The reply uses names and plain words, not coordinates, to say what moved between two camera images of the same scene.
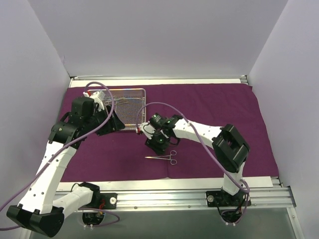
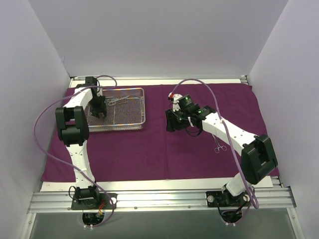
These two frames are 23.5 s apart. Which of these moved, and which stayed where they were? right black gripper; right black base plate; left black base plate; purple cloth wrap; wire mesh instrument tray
Moved: right black gripper
Stayed: right black base plate; purple cloth wrap; wire mesh instrument tray; left black base plate
